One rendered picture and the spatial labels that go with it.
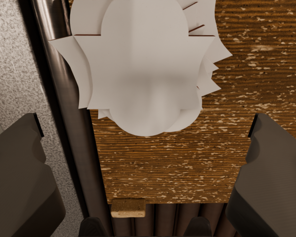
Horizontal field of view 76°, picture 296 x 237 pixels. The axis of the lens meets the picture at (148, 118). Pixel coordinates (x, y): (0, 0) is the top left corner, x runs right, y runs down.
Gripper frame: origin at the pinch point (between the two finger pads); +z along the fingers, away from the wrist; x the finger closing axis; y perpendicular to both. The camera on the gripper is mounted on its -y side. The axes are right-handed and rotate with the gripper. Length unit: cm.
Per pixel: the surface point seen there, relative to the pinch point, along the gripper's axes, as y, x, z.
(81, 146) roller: 13.5, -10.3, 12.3
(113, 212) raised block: 24.3, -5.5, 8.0
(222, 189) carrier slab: 21.9, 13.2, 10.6
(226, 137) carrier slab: 10.5, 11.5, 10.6
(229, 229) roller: 37.9, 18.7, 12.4
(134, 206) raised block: 24.1, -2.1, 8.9
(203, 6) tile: -5.6, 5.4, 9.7
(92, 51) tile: -2.4, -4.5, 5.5
